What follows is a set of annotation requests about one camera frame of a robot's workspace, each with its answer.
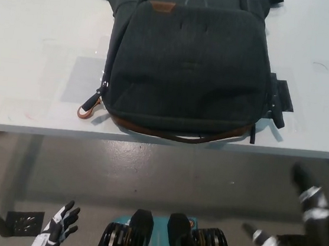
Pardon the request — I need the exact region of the dark grey fabric backpack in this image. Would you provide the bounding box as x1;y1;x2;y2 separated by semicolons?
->
76;0;300;155

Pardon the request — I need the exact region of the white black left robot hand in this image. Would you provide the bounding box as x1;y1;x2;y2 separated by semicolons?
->
38;197;82;246

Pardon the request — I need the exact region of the black perforated floor plate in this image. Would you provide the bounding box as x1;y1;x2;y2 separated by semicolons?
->
4;207;45;239

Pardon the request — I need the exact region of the black tape patch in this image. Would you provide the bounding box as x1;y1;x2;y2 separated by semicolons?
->
268;73;299;113

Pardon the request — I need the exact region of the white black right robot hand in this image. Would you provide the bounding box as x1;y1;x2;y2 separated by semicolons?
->
239;155;329;246

